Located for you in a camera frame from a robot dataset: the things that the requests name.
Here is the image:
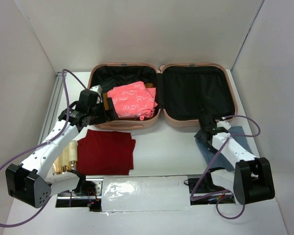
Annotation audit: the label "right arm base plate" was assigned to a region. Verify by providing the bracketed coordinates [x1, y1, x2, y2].
[184, 175, 231, 205]

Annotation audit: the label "pink open suitcase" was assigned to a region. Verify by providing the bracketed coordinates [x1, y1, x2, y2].
[88, 63, 238, 130]

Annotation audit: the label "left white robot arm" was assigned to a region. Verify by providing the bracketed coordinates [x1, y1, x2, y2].
[5, 85, 116, 208]

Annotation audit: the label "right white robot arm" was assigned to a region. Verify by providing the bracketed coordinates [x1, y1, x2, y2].
[195, 115, 275, 205]

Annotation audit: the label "mustard brown garment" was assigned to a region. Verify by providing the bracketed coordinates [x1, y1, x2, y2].
[103, 82, 155, 121]

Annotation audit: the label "aluminium rail frame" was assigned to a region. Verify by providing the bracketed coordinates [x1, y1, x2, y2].
[38, 72, 63, 144]

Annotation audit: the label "dark red folded garment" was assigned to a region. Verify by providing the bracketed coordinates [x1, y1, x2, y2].
[77, 129, 136, 175]

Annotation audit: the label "coral pink patterned garment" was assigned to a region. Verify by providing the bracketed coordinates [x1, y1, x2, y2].
[106, 81, 158, 121]

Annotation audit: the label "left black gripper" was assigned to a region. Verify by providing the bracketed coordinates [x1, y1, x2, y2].
[89, 97, 118, 126]

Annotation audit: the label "gold cosmetic bottles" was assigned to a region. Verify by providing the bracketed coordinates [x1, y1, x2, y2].
[52, 140, 78, 175]

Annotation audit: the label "grey blue folded garment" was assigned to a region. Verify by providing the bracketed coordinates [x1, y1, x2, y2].
[194, 126, 251, 171]

